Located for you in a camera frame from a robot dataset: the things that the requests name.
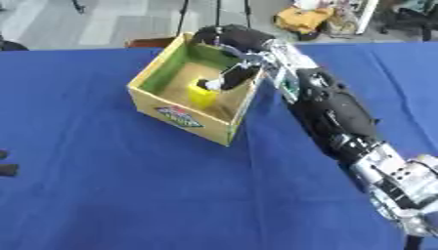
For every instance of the tan cardboard box green inside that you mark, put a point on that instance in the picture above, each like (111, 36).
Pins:
(171, 114)

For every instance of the black tripod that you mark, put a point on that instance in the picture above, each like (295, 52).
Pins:
(183, 16)

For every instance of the yellow block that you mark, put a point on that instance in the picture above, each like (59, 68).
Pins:
(201, 97)

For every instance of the yellow bag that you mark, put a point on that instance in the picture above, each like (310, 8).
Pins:
(301, 19)

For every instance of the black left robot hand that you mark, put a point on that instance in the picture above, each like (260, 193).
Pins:
(8, 169)

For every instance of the black chair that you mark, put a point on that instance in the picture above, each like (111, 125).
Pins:
(411, 17)

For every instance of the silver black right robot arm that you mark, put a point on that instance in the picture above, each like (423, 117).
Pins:
(336, 114)

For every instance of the brown wooden stool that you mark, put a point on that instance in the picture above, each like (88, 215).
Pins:
(149, 42)

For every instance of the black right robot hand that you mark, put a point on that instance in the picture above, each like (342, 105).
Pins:
(239, 36)

